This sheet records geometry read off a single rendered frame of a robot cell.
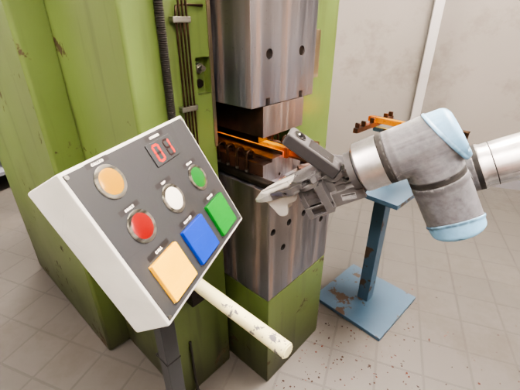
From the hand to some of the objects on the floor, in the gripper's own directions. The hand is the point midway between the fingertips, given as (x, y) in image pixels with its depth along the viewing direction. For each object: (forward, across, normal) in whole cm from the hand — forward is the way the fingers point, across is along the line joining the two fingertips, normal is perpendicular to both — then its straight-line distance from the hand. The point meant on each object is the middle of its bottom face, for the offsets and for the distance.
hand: (260, 195), depth 69 cm
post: (+72, -9, -82) cm, 109 cm away
